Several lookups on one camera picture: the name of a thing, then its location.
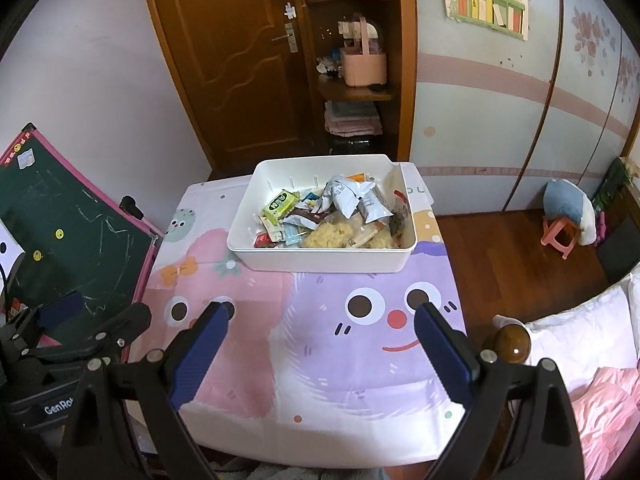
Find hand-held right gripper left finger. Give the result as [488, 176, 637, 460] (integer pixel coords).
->
[59, 301, 231, 480]

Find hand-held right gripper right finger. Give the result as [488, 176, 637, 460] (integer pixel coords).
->
[413, 301, 585, 480]

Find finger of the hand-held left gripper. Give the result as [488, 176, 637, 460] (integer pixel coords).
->
[0, 291, 86, 356]
[30, 301, 152, 361]

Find pale rice cake packet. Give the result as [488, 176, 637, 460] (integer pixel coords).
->
[367, 225, 401, 250]

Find clear brown cake packet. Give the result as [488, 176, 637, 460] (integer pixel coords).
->
[350, 222, 376, 250]

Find white plastic bin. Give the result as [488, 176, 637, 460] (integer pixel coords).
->
[226, 154, 418, 274]

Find grey white snack packet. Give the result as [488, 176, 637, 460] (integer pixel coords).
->
[320, 176, 378, 218]
[357, 190, 396, 223]

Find yellow puffed rice cake packet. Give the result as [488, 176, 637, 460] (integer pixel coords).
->
[302, 212, 358, 249]

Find green snack packet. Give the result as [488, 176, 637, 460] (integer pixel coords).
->
[262, 189, 301, 228]

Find brown wooden bed knob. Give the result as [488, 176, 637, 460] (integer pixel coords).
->
[492, 324, 532, 366]

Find cartoon printed tablecloth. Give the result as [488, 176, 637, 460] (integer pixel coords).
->
[122, 161, 469, 467]

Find white pillow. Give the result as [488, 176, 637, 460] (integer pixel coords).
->
[492, 272, 640, 391]

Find pink plastic stool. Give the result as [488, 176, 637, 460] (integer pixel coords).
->
[541, 216, 583, 260]

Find pink blanket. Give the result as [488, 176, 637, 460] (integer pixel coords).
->
[570, 365, 640, 480]

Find blue round cushion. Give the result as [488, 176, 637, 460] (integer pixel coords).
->
[543, 178, 598, 246]

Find green printed box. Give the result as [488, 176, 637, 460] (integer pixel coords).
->
[592, 157, 631, 216]

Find floral printed wardrobe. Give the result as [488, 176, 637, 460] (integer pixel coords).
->
[410, 0, 640, 216]

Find stack of folded towels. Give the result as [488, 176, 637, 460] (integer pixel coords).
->
[324, 100, 383, 136]

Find brown wooden door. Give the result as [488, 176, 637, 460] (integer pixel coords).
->
[137, 0, 311, 171]

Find wooden corner shelf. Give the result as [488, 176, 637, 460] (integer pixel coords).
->
[295, 0, 418, 161]

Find small toy figurines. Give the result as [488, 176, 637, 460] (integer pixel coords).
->
[316, 52, 343, 78]

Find green chalkboard easel pink frame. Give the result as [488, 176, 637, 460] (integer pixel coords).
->
[0, 122, 166, 351]

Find pink handled basket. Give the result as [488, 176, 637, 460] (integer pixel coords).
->
[340, 16, 388, 87]

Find metal door handle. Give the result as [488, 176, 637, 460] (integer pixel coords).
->
[271, 22, 299, 53]

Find colourful wall poster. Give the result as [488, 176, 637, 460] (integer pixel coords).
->
[437, 0, 531, 42]

